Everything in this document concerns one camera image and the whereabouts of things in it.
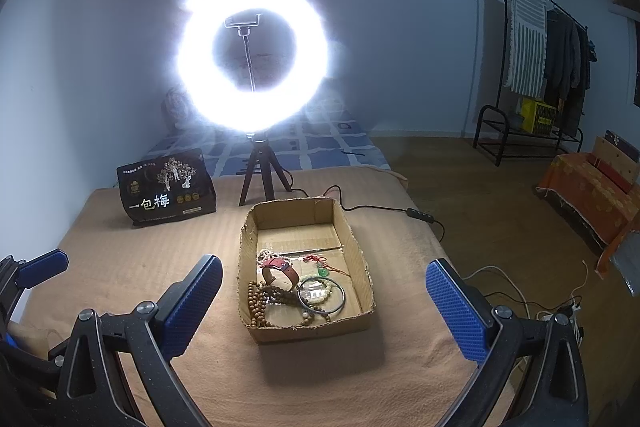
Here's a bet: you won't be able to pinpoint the long wooden bead necklace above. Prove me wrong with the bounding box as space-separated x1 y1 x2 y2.
246 278 304 329

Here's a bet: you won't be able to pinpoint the blue thin bangle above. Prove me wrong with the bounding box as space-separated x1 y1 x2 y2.
295 275 347 320

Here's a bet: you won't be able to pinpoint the red cord green pendant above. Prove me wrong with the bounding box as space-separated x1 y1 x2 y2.
303 255 349 277

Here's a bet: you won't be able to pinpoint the black snack bag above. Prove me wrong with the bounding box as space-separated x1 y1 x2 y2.
116 148 217 228

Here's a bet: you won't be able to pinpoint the open cardboard box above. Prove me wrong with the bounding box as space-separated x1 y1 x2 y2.
238 197 375 345

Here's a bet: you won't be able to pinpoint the orange cloth covered box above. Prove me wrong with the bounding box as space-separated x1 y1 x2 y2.
535 153 639 279

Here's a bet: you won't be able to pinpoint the black tripod stand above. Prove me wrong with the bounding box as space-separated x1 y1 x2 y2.
224 13 293 206

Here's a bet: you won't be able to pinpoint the folded floral quilt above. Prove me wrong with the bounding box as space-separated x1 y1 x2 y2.
160 87 201 131

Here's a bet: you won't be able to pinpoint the yellow crate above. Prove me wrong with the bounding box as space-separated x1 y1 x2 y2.
518 98 556 135

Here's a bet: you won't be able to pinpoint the cardboard box with red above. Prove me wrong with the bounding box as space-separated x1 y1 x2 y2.
588 130 639 193

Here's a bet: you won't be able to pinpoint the blue patterned bed sheet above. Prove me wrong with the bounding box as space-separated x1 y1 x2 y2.
144 100 390 178

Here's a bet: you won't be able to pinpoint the white striped hanging cloth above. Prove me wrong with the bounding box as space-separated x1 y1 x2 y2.
503 0 547 98

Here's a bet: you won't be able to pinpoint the black clothes rack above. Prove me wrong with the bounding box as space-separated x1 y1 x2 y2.
473 0 597 165

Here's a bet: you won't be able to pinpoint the dark hanging clothes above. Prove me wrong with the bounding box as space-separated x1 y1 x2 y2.
544 9 598 138

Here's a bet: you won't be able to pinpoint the black power cable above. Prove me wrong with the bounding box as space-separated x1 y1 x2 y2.
286 184 447 243

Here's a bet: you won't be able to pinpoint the white cable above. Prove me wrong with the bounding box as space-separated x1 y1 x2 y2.
462 258 591 323

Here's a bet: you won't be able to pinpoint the cream bead bracelet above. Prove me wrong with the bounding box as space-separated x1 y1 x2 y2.
298 278 335 325

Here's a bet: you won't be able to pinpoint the white ring light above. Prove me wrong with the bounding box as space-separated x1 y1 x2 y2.
175 0 330 133

